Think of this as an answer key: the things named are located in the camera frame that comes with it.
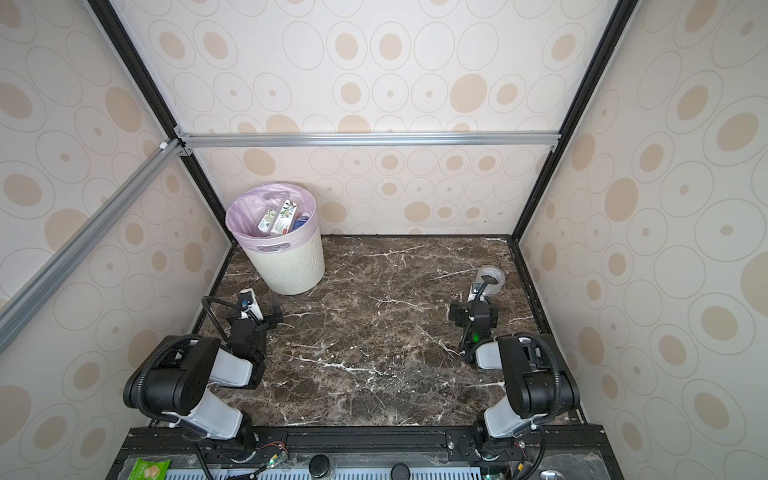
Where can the green snack packet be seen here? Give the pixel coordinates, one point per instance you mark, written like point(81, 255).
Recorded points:
point(149, 470)

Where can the white bin with purple bag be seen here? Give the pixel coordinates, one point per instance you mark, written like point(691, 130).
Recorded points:
point(290, 264)

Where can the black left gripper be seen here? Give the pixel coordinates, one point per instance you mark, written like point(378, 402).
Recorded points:
point(272, 323)

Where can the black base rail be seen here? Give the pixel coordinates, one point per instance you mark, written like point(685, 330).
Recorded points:
point(433, 452)

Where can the clear tape roll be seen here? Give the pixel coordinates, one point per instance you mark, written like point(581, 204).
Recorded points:
point(493, 277)

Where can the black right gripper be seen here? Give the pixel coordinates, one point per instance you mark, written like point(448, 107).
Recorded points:
point(461, 313)

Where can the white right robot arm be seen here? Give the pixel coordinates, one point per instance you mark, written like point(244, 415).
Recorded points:
point(537, 381)

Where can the left aluminium frame bar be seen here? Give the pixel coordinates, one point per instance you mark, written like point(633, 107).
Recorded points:
point(21, 309)

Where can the horizontal aluminium frame bar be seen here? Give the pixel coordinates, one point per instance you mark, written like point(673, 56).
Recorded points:
point(379, 139)

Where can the clear bottle blue label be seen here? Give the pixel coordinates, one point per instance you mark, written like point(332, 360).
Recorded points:
point(301, 220)

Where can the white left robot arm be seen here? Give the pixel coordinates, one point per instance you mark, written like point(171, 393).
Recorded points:
point(172, 384)

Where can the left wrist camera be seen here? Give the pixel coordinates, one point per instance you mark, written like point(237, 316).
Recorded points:
point(249, 307)

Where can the white bottle green leaf label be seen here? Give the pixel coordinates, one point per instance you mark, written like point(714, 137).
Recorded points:
point(284, 218)

